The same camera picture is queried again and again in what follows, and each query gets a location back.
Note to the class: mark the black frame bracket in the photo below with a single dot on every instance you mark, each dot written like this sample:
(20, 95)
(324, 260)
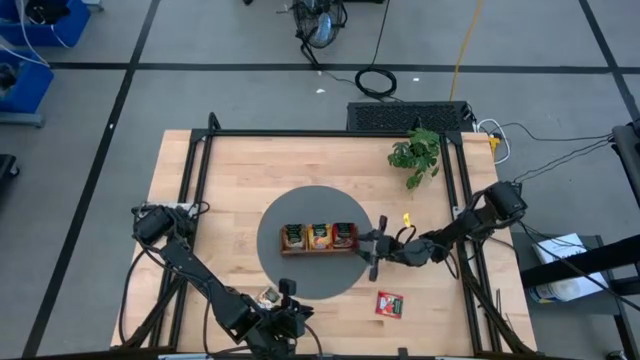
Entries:
(402, 352)

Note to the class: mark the white paper bag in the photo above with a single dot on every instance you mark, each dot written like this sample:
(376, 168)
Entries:
(552, 248)

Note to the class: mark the round grey placemat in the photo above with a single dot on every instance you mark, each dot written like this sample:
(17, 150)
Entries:
(315, 205)

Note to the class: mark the black floor fan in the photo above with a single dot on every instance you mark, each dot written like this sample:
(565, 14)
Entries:
(320, 25)

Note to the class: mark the black perforated computer case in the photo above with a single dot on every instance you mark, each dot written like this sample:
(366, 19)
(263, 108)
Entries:
(400, 117)

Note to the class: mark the yellow power plug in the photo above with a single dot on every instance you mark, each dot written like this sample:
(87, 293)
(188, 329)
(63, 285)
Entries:
(494, 144)

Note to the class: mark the blue storage bin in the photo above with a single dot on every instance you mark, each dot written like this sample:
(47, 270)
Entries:
(75, 27)
(30, 90)

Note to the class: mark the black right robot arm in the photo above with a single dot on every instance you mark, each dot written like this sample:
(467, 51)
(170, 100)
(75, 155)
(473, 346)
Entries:
(460, 230)

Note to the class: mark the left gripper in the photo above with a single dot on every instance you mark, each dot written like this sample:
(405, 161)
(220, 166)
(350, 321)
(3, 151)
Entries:
(275, 325)

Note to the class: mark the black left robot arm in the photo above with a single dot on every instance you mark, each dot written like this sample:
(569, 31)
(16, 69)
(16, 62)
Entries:
(195, 270)

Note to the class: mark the orange tea packet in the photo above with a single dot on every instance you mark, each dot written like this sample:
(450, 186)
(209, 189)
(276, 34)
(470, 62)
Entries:
(320, 236)

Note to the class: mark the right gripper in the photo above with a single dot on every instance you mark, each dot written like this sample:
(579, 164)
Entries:
(395, 250)

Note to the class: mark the black chair base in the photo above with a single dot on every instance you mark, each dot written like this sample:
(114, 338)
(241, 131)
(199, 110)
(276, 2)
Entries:
(6, 167)

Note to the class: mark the wooden three-compartment tray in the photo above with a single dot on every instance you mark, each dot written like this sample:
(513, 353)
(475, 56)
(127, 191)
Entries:
(320, 252)

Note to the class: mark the potted green plant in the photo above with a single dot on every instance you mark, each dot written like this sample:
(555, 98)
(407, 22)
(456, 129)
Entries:
(417, 152)

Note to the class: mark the black shelf cart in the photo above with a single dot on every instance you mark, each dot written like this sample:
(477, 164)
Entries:
(575, 262)

